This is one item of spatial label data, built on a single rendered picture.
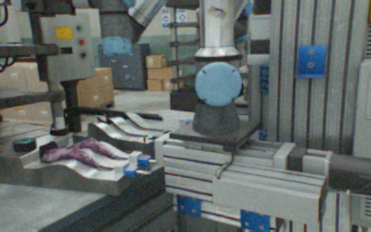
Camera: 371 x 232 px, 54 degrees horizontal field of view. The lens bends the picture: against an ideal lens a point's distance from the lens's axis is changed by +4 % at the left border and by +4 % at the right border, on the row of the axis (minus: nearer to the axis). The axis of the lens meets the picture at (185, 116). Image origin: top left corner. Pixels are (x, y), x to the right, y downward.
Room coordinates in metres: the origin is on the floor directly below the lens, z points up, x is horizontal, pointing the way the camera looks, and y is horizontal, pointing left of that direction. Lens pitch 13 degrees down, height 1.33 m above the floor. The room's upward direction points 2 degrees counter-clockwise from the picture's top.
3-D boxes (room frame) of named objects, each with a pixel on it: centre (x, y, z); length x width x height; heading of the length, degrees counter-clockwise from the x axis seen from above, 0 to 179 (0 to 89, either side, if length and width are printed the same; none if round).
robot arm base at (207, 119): (1.07, -0.10, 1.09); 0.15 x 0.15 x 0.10
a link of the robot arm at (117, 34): (0.97, 0.17, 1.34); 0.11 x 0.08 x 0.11; 177
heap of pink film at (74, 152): (1.32, 0.43, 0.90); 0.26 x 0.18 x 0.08; 71
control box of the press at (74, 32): (2.24, 0.73, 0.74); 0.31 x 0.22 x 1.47; 144
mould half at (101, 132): (1.65, 0.29, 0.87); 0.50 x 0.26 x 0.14; 54
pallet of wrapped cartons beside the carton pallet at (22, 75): (5.45, 2.32, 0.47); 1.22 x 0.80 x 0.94; 69
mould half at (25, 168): (1.31, 0.43, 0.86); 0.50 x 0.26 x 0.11; 71
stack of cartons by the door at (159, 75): (8.36, 0.44, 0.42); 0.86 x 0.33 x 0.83; 65
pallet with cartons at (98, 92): (6.42, 2.03, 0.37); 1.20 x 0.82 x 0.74; 73
